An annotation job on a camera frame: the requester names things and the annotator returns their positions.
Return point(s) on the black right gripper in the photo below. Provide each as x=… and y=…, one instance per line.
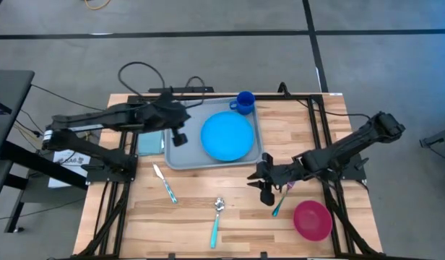
x=280, y=173

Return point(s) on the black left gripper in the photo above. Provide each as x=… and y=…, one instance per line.
x=168, y=113

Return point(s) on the teal napkin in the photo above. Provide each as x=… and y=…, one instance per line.
x=150, y=143

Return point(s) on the blue plate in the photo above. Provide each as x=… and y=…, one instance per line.
x=226, y=135

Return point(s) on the pink bowl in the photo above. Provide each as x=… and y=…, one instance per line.
x=313, y=221

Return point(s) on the blue mug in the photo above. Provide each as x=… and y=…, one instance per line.
x=246, y=103

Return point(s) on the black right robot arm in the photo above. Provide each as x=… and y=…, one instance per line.
x=352, y=142

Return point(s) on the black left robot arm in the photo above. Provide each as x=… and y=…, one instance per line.
x=99, y=119

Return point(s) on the grey plastic tray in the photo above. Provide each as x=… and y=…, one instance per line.
x=193, y=151

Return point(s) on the black power strip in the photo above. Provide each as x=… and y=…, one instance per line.
x=179, y=89

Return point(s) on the white paper label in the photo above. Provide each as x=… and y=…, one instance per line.
x=63, y=159

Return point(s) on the black desk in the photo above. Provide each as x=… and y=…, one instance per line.
x=9, y=101

